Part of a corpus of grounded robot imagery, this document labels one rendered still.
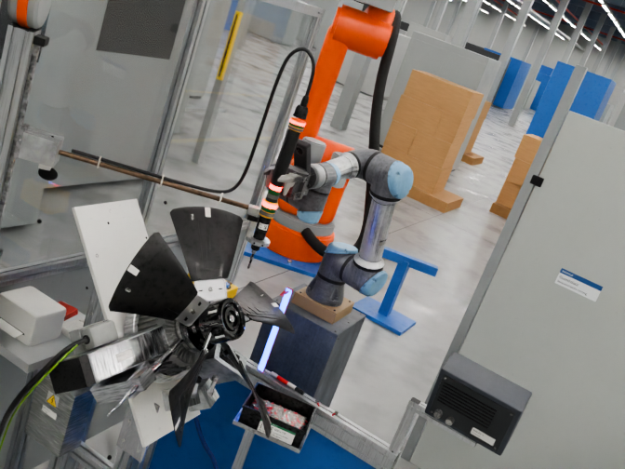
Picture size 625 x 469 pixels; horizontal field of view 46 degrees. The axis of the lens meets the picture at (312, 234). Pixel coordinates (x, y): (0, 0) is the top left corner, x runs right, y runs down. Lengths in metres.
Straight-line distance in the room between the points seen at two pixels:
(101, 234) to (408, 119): 8.22
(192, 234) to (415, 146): 8.10
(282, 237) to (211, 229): 3.89
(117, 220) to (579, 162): 2.18
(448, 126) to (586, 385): 6.62
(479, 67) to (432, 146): 2.80
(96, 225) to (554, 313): 2.30
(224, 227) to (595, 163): 1.94
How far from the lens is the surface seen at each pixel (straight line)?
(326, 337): 2.73
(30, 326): 2.36
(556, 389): 3.79
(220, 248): 2.14
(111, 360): 1.92
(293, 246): 6.03
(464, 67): 12.55
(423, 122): 10.04
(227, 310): 2.04
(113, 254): 2.17
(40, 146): 2.01
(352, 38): 5.94
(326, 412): 2.51
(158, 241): 1.89
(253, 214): 2.02
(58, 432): 2.35
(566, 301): 3.66
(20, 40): 1.97
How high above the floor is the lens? 2.11
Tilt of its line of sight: 18 degrees down
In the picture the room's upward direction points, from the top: 20 degrees clockwise
